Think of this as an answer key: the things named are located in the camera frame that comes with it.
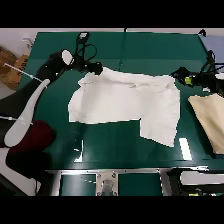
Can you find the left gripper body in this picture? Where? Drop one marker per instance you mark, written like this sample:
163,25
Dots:
93,68

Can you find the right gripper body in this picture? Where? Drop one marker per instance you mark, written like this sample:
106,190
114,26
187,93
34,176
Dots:
183,76

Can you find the white T-shirt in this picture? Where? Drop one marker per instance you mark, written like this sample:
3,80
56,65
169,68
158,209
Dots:
123,100

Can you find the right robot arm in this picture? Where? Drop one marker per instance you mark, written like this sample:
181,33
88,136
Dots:
208,80

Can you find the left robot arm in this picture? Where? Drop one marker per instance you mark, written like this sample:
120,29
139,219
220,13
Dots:
28,100

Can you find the cream garment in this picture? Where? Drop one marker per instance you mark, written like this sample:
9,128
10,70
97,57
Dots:
210,120

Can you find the brown cardboard box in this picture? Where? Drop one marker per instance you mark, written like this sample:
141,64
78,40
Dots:
11,70

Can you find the red garment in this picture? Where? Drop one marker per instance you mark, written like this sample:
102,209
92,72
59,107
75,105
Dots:
33,138

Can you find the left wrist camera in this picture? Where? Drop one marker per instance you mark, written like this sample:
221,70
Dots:
82,36

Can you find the silver frame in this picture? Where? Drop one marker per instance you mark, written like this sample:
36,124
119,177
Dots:
106,181

